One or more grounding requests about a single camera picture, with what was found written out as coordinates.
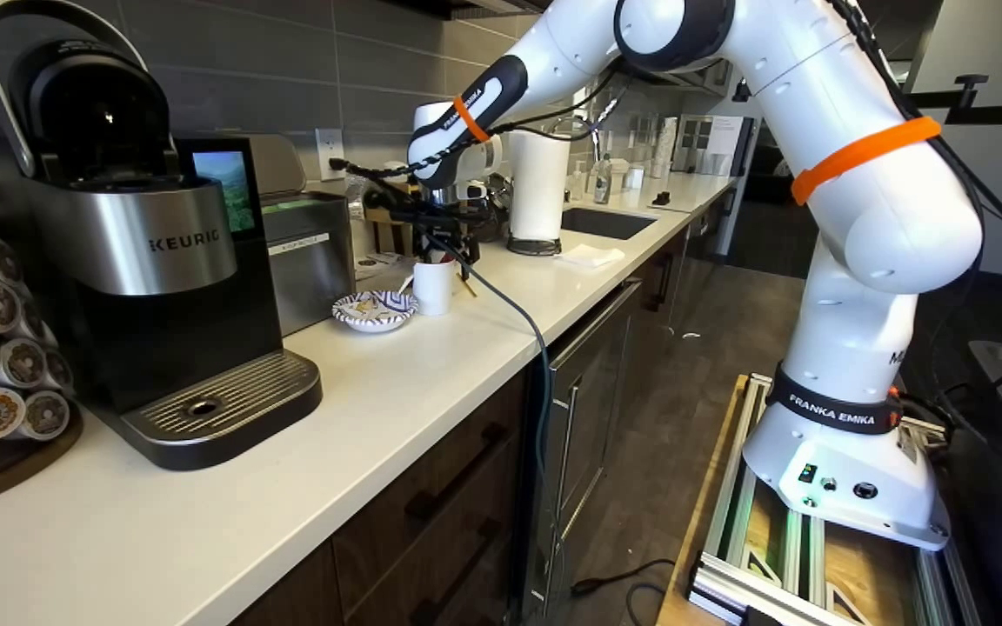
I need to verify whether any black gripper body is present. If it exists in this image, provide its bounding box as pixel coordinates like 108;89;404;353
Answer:
415;187;479;239

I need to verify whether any white mug red interior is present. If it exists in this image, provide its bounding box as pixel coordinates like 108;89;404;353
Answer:
397;258;458;320

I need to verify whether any wooden countertop organizer box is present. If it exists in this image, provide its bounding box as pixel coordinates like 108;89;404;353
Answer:
360;203;423;263

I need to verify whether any small patterned ceramic dish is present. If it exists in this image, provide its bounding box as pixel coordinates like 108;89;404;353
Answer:
326;289;423;337

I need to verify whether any white paper towel roll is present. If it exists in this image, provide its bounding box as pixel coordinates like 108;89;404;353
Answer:
501;129;573;251

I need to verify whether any stainless steel toaster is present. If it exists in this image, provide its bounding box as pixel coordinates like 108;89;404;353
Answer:
248;133;360;340

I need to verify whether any black undermount sink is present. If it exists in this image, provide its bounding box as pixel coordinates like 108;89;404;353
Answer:
561;205;661;243

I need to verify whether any dark wooden base cabinet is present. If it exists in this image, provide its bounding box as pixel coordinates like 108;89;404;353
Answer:
234;223;749;626

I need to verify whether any black silver Keurig coffee machine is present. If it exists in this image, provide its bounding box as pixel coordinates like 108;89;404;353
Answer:
0;0;326;472

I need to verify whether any black coffee pod carousel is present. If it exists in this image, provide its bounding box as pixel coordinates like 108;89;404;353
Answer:
0;187;88;514

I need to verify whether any black wire towel holder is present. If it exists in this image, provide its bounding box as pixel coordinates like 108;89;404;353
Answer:
503;234;565;258

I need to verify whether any orange wrist cable strap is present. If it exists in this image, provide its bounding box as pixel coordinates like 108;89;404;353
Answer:
448;94;493;147

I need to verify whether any white wall outlet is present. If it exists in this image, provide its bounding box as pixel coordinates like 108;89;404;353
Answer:
314;126;348;179

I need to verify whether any long thin gripper cable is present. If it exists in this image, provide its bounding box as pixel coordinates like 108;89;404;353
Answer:
458;263;561;604

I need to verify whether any black floor cable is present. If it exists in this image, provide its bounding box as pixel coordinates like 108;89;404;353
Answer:
568;555;682;626

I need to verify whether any orange shoulder cable strap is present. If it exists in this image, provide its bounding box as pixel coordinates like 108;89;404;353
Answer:
790;116;945;209

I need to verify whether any aluminium profile base frame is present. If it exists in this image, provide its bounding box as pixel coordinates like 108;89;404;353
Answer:
684;368;958;626

